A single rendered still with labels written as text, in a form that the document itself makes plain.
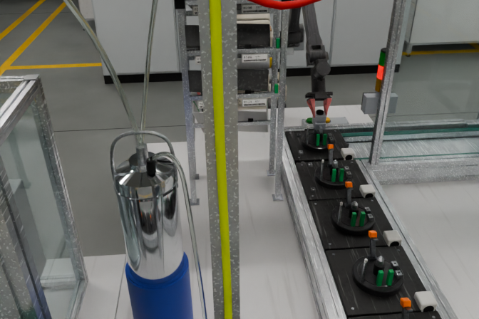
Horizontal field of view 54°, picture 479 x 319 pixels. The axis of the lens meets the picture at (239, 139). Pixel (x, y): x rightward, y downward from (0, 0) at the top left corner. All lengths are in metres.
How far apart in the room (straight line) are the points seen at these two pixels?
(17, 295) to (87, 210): 2.47
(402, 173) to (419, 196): 0.11
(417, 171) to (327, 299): 0.83
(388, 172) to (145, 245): 1.16
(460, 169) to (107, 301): 1.42
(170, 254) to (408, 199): 1.10
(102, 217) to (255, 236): 1.72
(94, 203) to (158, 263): 2.28
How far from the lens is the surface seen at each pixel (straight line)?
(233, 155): 0.65
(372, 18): 5.16
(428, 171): 2.03
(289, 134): 2.05
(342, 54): 5.19
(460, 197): 2.03
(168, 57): 4.97
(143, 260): 1.12
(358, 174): 1.83
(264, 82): 1.64
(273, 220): 1.74
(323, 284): 1.40
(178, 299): 1.22
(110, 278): 1.59
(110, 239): 3.05
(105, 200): 3.38
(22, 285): 0.85
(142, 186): 0.99
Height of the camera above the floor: 1.98
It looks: 30 degrees down
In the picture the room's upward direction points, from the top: 1 degrees counter-clockwise
